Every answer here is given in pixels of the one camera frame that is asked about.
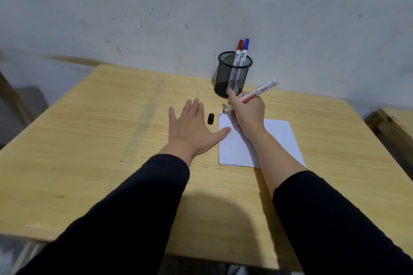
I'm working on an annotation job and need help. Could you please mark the person's left hand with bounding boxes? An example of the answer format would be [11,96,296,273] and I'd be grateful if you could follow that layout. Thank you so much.
[168,98,232,156]

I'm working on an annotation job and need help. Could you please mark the person's right hand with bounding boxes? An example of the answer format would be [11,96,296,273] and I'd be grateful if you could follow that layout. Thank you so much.
[227,89,266,139]

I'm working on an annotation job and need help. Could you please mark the white marker pen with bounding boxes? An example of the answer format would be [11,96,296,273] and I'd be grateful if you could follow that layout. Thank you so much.
[222,78,279,114]

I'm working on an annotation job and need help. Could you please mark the person's left forearm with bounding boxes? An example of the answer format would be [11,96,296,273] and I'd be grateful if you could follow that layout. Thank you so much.
[15,139,198,275]

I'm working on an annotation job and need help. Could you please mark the person's right forearm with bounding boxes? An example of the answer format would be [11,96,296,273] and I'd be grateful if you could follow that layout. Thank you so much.
[248,126,413,275]

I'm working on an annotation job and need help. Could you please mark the white paper sheet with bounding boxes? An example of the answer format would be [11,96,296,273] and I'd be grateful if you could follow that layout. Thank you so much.
[218,112,307,169]

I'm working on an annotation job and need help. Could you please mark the black mesh pen holder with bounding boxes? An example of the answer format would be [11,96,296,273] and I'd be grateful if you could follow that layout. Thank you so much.
[214,51,253,99]

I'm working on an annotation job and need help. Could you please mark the red capped marker pen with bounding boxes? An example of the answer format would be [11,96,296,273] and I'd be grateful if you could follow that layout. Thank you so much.
[226,39,244,92]

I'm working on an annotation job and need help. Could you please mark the blue capped marker pen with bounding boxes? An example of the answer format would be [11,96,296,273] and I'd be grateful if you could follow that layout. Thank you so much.
[233,38,250,93]

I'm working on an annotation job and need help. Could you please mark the light wooden plank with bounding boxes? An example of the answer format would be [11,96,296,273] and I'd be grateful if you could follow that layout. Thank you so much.
[41,54,108,68]

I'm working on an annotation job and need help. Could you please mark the small wooden side table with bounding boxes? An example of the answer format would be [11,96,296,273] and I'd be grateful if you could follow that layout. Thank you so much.
[364,107,413,182]

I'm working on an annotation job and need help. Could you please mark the brown wooden frame bar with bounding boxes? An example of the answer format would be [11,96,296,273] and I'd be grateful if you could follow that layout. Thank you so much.
[0,71,37,128]

